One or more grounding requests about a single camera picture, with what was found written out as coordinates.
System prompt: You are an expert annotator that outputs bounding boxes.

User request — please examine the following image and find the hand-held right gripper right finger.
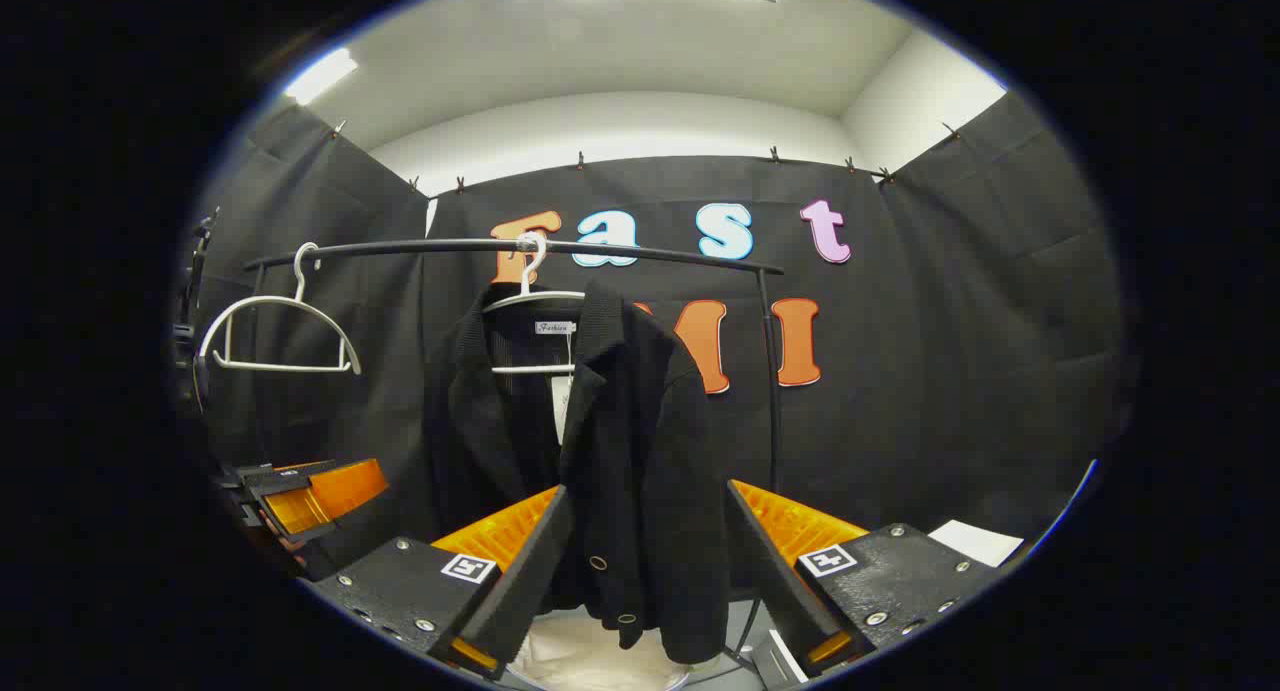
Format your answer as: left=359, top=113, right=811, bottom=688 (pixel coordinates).
left=724, top=478, right=1004, bottom=677

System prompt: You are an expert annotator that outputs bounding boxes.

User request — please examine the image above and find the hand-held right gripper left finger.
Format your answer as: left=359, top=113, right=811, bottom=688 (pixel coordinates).
left=305, top=483, right=579, bottom=682

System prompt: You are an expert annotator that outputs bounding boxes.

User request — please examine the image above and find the white laundry hamper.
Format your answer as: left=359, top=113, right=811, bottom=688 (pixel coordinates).
left=500, top=603, right=726, bottom=691

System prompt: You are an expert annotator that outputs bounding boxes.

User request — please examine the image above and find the black knit jacket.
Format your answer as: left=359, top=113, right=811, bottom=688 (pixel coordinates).
left=425, top=276, right=731, bottom=667

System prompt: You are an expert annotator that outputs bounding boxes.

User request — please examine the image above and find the white plastic hanger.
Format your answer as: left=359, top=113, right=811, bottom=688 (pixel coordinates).
left=198, top=241, right=363, bottom=377
left=482, top=231, right=589, bottom=376

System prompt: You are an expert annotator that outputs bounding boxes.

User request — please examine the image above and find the black metal clothes rack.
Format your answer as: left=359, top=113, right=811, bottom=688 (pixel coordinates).
left=243, top=237, right=786, bottom=662

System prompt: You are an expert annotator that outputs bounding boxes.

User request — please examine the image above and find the white box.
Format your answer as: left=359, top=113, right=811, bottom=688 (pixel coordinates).
left=928, top=519, right=1026, bottom=569

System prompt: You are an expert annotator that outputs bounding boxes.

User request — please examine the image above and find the black backdrop cloth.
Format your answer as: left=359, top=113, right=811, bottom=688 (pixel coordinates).
left=185, top=91, right=1136, bottom=572

